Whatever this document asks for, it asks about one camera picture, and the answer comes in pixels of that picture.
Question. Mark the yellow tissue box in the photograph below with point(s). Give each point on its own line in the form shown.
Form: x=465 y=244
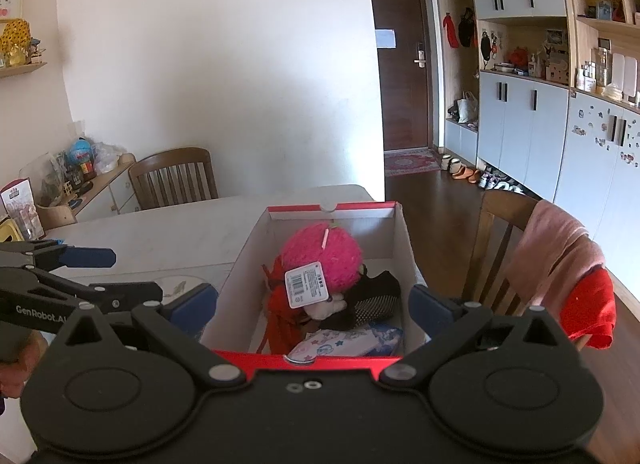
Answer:
x=9 y=233

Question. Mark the beige tote bag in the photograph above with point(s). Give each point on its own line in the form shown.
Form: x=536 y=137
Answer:
x=467 y=109

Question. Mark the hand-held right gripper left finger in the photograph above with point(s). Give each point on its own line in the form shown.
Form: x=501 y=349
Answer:
x=192 y=305

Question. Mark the white cabinet with stickers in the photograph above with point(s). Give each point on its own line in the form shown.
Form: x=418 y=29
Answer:
x=600 y=184

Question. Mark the white shoes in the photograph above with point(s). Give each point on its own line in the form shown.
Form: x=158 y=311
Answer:
x=500 y=182

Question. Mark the dark jar with red label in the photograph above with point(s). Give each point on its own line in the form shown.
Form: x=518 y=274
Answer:
x=87 y=172

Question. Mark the clear plastic container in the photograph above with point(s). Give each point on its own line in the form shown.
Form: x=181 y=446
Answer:
x=30 y=221

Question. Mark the orange slippers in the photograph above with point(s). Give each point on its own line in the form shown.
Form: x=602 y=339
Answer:
x=462 y=174

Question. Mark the pink plush toy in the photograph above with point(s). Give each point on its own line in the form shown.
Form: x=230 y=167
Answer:
x=310 y=249

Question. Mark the wooden sideboard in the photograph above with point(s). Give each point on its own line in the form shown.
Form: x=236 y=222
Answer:
x=105 y=189

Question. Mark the glass jar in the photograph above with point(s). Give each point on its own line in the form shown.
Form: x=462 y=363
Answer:
x=603 y=69

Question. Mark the person's left hand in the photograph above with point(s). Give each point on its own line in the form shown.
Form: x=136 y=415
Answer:
x=20 y=374

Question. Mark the red and white cardboard box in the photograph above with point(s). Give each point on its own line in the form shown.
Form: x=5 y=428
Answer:
x=400 y=244

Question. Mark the wooden chair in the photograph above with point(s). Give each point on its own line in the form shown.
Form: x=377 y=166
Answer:
x=170 y=169
x=495 y=224

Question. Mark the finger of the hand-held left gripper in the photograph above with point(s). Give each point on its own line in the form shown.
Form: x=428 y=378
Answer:
x=87 y=257
x=130 y=293

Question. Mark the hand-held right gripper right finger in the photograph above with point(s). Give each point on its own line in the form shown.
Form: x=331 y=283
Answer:
x=430 y=308

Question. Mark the red garment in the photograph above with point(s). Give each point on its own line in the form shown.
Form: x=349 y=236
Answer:
x=590 y=304

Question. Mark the white plastic bag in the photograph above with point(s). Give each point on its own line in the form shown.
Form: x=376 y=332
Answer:
x=107 y=157

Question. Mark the beige boots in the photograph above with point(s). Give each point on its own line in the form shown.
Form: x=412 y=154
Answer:
x=451 y=163

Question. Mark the black hanging bag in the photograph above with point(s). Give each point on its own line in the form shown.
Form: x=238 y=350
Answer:
x=467 y=27

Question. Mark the silver door lock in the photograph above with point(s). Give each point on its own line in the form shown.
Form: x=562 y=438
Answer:
x=420 y=55

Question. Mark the brown wooden door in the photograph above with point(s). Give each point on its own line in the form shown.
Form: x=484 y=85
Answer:
x=400 y=104

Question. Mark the red and white card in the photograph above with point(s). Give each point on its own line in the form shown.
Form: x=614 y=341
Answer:
x=17 y=196

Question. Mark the framed wall picture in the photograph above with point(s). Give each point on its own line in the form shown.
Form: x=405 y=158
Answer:
x=11 y=2

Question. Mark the cartoon print tissue pack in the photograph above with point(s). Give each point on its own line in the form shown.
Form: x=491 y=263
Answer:
x=330 y=344

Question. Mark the white base cabinet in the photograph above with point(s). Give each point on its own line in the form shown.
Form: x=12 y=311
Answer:
x=525 y=144

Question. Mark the pink towel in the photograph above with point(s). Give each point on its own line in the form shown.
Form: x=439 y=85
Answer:
x=550 y=254

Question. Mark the red cloth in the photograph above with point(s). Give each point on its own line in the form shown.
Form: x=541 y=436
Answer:
x=280 y=314

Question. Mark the blue globe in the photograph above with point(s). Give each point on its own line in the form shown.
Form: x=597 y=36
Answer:
x=80 y=152

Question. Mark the golden ornament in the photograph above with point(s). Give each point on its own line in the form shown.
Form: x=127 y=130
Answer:
x=15 y=42

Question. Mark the black dotted glove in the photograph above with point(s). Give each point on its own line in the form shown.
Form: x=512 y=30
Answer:
x=375 y=289

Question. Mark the wooden wall shelf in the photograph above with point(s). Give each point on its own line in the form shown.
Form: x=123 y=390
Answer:
x=22 y=69

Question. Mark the blue tissue pack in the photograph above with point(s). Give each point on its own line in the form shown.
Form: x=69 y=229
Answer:
x=391 y=339

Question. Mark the red patterned rug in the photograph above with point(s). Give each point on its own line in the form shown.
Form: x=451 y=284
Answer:
x=412 y=163

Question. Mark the red hanging ornament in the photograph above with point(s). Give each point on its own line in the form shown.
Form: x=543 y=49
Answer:
x=451 y=32

